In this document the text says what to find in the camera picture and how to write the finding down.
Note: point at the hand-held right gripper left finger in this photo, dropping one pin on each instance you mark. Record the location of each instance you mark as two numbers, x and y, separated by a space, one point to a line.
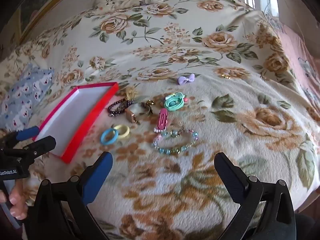
97 180

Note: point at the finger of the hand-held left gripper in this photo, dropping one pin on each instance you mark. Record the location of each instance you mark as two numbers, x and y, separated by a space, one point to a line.
40 146
27 132

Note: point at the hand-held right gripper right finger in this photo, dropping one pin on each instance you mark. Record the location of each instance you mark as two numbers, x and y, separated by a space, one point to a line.
232 180

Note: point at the red cardboard box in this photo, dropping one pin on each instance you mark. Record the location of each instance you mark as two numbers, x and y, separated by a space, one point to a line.
70 115

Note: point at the mesh band wristwatch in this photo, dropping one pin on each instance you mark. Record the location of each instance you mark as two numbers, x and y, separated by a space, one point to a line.
130 116

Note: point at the pink hair clip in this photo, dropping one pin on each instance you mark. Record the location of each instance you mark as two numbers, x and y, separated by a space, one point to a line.
162 120

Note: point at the yellow hair claw clip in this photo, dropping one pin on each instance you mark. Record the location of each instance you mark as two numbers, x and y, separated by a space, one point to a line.
131 93

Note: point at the purple bow hair clip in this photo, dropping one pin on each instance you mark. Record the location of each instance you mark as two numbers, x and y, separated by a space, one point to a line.
186 79

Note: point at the person's left hand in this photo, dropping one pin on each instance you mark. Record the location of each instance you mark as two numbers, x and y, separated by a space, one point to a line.
18 202

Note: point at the rose print fleece blanket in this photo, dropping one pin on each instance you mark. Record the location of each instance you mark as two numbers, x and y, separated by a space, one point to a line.
250 155

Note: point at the blue bear print pillow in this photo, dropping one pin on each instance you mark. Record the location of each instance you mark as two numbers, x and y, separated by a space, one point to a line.
25 97

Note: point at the pink cloth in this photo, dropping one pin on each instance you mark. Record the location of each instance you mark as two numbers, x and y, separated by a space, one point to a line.
297 52

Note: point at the cream floral bed sheet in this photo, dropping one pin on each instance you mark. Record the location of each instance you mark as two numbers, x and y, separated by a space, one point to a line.
175 30

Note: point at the framed wall picture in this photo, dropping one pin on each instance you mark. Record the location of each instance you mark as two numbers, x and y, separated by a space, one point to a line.
37 2

